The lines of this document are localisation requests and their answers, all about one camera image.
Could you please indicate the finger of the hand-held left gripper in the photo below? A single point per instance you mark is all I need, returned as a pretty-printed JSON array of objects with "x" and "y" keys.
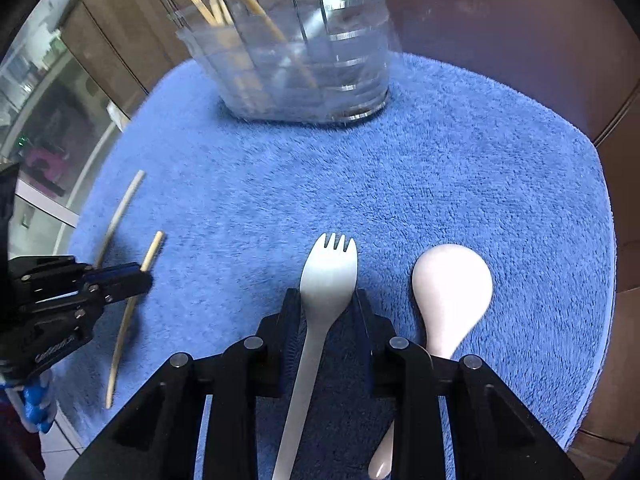
[
  {"x": 115, "y": 271},
  {"x": 125, "y": 289}
]

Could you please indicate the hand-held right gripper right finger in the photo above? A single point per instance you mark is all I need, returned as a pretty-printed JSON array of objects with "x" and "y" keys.
[{"x": 372, "y": 350}]

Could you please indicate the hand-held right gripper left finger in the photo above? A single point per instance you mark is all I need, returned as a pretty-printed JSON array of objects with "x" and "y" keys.
[{"x": 280, "y": 340}]

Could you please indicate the white plastic spork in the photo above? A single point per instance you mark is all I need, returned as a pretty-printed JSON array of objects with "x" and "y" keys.
[{"x": 327, "y": 280}]

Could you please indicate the clear plastic utensil holder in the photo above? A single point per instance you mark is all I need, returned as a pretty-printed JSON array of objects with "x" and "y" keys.
[{"x": 325, "y": 85}]

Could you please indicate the white plastic spoon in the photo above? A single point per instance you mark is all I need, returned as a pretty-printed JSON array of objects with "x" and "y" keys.
[{"x": 450, "y": 285}]

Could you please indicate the pink plastic stool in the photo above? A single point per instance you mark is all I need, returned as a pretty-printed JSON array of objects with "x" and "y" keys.
[{"x": 42, "y": 160}]

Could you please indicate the blue fluffy towel mat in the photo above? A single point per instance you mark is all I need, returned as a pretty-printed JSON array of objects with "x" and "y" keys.
[{"x": 400, "y": 185}]

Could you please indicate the sliding glass door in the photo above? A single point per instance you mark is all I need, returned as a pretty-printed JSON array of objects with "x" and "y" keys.
[{"x": 45, "y": 110}]

